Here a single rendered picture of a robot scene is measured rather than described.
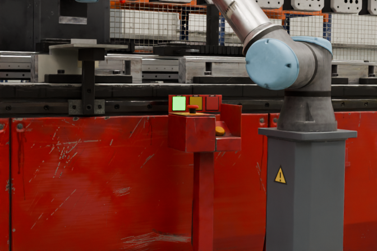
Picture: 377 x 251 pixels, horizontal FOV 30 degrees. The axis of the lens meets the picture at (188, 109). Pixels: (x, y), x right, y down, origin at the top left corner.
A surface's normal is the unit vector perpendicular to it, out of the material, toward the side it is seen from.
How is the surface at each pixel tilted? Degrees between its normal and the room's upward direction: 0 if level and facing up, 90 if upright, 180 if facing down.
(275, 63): 96
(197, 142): 90
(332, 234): 90
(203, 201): 90
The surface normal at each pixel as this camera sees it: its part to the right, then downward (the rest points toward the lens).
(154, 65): 0.46, 0.05
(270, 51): -0.54, 0.14
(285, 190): -0.86, 0.02
